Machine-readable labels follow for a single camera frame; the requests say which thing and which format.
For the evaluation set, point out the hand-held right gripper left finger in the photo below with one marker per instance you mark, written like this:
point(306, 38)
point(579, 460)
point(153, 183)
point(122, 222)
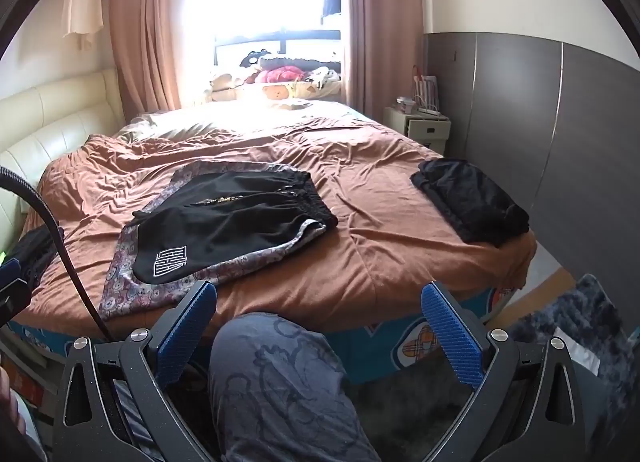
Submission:
point(185, 332)

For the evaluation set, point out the pink curtain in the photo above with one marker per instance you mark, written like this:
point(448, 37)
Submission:
point(385, 27)
point(142, 27)

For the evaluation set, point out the person's left hand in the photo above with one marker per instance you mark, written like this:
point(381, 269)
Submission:
point(10, 407)

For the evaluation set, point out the red plush toy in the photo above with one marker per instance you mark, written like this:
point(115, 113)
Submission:
point(280, 76)

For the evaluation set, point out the dark cloth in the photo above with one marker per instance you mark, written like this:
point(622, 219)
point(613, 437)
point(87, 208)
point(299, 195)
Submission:
point(30, 252)

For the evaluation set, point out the grey wardrobe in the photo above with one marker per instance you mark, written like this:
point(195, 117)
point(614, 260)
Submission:
point(575, 142)

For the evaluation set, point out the cream leather headboard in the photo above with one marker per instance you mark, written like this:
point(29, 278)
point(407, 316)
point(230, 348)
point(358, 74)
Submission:
point(55, 112)

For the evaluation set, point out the cream bear print pillow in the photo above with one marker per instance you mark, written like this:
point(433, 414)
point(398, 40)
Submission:
point(285, 91)

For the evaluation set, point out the cream nightstand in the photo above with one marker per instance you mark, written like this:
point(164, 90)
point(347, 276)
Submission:
point(420, 130)

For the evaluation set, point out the white paper piece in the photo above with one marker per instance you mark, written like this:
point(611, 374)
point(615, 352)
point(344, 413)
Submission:
point(585, 357)

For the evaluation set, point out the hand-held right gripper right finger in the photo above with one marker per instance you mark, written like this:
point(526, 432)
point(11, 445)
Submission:
point(450, 337)

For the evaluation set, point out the teal printed bed sheet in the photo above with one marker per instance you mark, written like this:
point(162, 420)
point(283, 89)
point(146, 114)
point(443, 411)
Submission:
point(380, 347)

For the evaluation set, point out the paisley patterned pants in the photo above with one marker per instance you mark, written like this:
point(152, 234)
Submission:
point(130, 287)

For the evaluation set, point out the brown blanket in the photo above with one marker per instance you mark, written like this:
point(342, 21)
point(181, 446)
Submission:
point(375, 222)

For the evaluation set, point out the folded black clothes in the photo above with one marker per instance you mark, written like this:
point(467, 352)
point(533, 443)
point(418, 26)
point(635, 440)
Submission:
point(470, 202)

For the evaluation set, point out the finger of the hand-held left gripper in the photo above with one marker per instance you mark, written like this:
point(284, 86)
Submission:
point(9, 276)

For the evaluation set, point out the black pants with white logo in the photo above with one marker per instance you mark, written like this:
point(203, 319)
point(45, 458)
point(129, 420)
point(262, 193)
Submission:
point(225, 227)

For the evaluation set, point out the dark fluffy rug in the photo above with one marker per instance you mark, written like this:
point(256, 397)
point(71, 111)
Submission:
point(565, 312)

